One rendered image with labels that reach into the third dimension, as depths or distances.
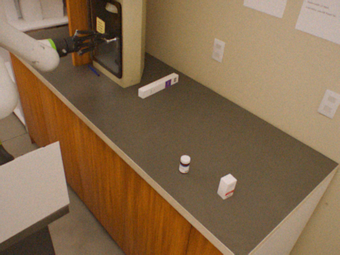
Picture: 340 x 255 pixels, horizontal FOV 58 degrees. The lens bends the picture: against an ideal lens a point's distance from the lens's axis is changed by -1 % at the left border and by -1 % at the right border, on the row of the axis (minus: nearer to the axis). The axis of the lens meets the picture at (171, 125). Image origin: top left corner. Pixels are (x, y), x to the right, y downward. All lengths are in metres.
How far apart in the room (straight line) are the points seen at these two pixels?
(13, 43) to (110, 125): 0.52
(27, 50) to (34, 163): 0.53
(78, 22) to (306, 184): 1.41
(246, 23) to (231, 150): 0.61
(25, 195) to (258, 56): 1.16
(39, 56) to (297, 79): 1.10
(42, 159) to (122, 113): 0.66
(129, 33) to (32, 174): 0.90
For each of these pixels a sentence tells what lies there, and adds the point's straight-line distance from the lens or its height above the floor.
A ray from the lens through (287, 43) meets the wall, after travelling 1.49.
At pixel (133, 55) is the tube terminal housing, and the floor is 1.12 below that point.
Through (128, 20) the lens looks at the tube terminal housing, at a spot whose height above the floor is 1.31.
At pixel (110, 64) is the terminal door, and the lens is 1.74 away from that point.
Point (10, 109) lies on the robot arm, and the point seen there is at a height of 1.30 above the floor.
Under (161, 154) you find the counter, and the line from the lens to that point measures 1.29.
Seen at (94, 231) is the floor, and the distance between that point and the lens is 2.21.
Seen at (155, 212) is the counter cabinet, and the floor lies 0.72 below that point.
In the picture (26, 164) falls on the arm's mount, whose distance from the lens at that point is 0.94.
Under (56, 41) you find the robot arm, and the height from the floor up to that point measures 1.24.
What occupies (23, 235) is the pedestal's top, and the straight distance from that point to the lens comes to 1.13.
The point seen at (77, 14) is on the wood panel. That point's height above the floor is 1.24.
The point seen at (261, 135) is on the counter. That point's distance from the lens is 1.51.
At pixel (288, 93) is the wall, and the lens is 1.54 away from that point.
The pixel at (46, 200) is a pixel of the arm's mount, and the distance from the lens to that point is 1.07.
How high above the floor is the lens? 1.81
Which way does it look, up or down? 37 degrees down
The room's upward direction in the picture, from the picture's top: 6 degrees clockwise
